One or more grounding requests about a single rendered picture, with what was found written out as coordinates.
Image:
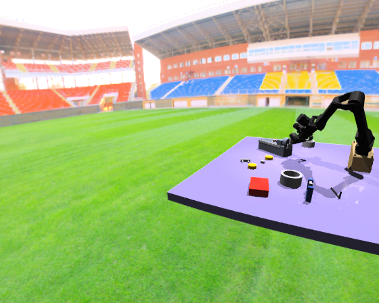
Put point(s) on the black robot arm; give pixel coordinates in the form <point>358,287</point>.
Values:
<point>356,99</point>

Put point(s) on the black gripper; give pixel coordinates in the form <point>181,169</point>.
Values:
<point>301,137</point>

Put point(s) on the dark grey ring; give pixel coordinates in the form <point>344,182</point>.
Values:
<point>308,144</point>
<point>291,178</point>

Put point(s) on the red block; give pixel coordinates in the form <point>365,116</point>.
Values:
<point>259,186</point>

